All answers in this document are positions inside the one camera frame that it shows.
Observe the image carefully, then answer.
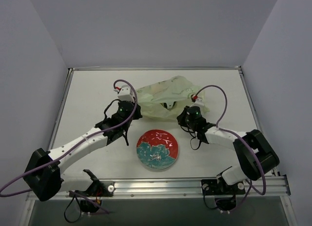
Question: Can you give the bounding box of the green avocado-print plastic bag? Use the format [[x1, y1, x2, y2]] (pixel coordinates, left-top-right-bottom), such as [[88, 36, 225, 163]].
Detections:
[[136, 76, 202, 121]]

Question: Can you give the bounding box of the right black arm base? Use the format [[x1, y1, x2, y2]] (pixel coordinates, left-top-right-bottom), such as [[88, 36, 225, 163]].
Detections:
[[201, 178, 246, 214]]

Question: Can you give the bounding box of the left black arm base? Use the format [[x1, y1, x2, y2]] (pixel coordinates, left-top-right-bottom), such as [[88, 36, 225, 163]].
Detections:
[[80, 169, 115, 214]]

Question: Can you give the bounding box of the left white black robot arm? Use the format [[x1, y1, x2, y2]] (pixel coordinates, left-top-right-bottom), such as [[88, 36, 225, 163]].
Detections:
[[23, 101, 142, 201]]

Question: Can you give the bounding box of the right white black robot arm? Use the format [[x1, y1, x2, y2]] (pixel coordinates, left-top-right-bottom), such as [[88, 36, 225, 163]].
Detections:
[[176, 105, 280, 193]]

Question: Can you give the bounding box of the red and teal flower plate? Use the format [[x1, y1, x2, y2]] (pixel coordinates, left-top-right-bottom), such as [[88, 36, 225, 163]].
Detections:
[[136, 130, 179, 170]]

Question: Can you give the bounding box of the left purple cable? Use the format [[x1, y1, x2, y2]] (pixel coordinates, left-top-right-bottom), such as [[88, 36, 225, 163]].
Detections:
[[0, 79, 140, 197]]

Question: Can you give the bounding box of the purple cable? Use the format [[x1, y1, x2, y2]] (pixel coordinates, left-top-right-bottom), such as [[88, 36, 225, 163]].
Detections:
[[0, 79, 140, 197], [192, 84, 266, 195]]

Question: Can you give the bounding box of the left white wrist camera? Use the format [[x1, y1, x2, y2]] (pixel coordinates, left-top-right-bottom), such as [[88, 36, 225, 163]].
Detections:
[[114, 85, 135, 102]]

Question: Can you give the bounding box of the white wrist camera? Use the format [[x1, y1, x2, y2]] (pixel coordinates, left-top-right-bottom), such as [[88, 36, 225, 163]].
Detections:
[[191, 94, 205, 107], [114, 85, 135, 102]]

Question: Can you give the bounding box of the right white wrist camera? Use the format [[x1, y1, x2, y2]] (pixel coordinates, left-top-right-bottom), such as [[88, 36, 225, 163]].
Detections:
[[191, 94, 205, 107]]

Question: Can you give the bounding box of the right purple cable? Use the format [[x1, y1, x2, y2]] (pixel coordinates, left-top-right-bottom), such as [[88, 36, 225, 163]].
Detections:
[[192, 84, 266, 195]]

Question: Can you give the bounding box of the aluminium front rail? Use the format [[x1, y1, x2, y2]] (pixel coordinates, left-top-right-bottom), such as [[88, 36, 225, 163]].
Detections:
[[50, 176, 291, 200]]

